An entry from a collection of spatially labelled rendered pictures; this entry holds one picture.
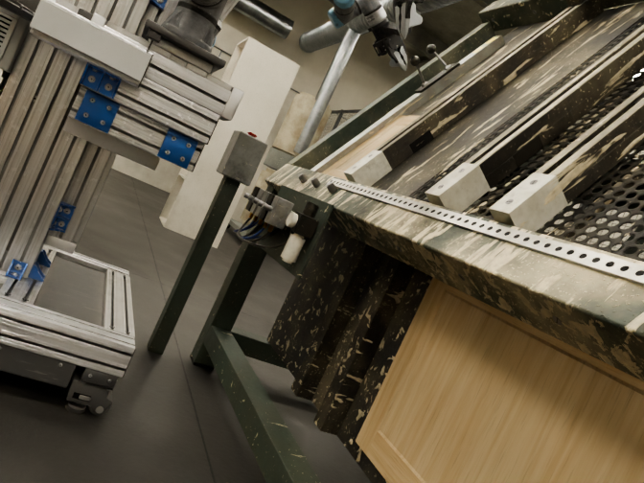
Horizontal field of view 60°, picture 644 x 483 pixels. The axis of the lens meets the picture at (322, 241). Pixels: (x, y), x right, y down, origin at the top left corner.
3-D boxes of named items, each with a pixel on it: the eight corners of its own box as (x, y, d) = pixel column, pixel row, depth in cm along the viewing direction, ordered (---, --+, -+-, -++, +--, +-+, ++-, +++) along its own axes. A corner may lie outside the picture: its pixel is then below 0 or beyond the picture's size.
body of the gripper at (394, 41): (389, 49, 227) (375, 21, 222) (404, 43, 220) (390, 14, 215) (379, 58, 223) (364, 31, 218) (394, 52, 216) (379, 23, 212)
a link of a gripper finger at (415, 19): (424, 37, 154) (425, 2, 152) (404, 37, 152) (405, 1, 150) (419, 39, 157) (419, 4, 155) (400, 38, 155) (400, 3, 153)
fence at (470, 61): (313, 179, 213) (309, 171, 212) (497, 45, 230) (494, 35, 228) (318, 180, 209) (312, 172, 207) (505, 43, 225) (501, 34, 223)
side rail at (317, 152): (301, 184, 238) (287, 163, 234) (491, 45, 257) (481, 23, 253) (305, 186, 233) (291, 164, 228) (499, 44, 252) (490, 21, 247)
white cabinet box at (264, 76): (159, 217, 613) (237, 44, 604) (208, 237, 636) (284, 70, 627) (163, 226, 558) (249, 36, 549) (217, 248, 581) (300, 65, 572)
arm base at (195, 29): (160, 27, 148) (175, -8, 148) (156, 34, 162) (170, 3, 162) (212, 56, 154) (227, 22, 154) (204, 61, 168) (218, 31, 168)
